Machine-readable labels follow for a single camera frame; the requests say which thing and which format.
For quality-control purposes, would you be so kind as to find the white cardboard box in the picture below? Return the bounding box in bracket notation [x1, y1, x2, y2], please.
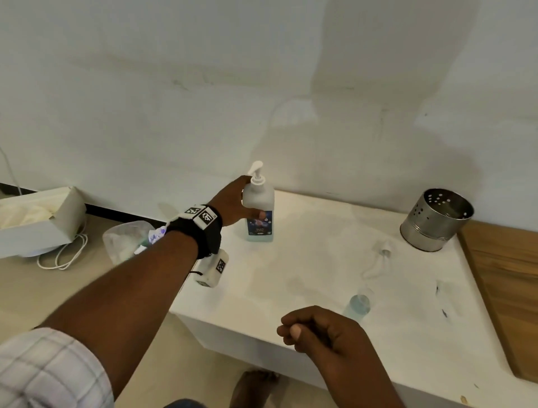
[0, 186, 88, 259]

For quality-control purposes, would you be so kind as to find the wooden board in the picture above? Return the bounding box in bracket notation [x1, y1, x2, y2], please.
[457, 220, 538, 384]

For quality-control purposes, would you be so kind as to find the cream cloth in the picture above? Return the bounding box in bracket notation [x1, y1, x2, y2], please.
[0, 203, 55, 231]

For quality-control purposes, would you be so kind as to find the thin white wall cable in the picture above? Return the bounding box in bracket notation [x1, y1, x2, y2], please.
[0, 147, 24, 196]

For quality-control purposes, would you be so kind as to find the large white bottle blue label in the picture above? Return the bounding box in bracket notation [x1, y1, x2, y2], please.
[243, 184, 276, 244]

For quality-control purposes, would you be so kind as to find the small clear bottle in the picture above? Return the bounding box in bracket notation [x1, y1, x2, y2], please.
[342, 288, 375, 322]

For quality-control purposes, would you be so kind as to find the person's left hand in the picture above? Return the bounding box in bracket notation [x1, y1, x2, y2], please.
[208, 175, 268, 228]

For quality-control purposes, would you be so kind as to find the person's left forearm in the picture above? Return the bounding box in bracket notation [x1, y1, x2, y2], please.
[35, 230, 198, 398]

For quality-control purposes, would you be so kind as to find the person's right hand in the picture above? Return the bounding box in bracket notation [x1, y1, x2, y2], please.
[276, 305, 406, 408]

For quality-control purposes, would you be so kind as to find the white coiled cable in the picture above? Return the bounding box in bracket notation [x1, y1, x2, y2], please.
[36, 218, 89, 271]

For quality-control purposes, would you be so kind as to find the perforated steel utensil holder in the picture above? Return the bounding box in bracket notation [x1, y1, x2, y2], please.
[399, 188, 475, 253]

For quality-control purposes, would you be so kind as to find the person's right foot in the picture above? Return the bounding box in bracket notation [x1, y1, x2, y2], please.
[229, 369, 281, 408]

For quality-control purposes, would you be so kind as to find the small white spray cap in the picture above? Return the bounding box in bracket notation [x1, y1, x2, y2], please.
[362, 240, 395, 279]

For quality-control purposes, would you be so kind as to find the teal waste bin with trash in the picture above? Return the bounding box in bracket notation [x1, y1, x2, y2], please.
[102, 221, 167, 266]

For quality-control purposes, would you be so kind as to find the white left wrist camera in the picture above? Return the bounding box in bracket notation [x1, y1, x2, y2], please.
[194, 248, 230, 289]

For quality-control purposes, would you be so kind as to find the white checked shirt sleeve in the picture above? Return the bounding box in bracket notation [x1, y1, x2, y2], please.
[0, 327, 115, 408]

